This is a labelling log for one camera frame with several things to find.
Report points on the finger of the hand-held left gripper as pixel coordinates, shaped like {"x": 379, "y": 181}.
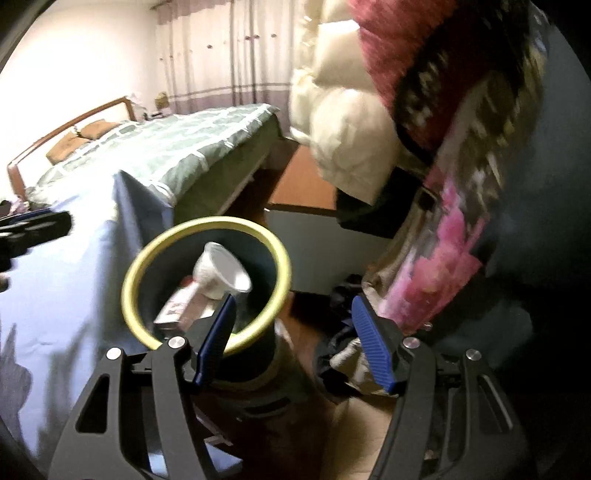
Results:
{"x": 37, "y": 228}

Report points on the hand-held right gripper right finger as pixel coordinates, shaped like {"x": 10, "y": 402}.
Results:
{"x": 374, "y": 346}

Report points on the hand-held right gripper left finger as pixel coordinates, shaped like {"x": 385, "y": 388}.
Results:
{"x": 214, "y": 341}

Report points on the pink carton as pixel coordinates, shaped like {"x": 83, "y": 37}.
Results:
{"x": 178, "y": 309}

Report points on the dotted white paper cup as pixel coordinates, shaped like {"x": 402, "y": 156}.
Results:
{"x": 217, "y": 272}

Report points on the yellow rimmed blue bin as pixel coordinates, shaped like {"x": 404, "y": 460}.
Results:
{"x": 261, "y": 263}

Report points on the dark cloth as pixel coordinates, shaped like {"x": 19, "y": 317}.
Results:
{"x": 337, "y": 295}

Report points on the blue star tablecloth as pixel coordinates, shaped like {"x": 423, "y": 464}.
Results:
{"x": 69, "y": 300}

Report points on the brown pillow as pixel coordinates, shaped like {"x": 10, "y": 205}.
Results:
{"x": 94, "y": 129}
{"x": 64, "y": 147}

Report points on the pink floral bag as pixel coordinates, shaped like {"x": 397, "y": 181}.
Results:
{"x": 443, "y": 240}

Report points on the wooden bed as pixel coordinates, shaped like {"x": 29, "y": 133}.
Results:
{"x": 115, "y": 110}

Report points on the green checked duvet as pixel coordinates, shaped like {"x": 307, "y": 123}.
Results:
{"x": 161, "y": 147}

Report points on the wooden desk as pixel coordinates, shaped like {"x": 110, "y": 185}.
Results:
{"x": 304, "y": 184}

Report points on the cream puffer jacket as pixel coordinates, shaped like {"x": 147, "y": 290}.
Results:
{"x": 346, "y": 138}

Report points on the beige purple curtain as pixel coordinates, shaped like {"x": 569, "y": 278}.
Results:
{"x": 207, "y": 55}

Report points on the dark patterned garment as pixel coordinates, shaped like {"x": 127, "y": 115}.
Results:
{"x": 485, "y": 115}

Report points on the red dotted jacket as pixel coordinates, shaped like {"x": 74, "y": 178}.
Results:
{"x": 406, "y": 60}

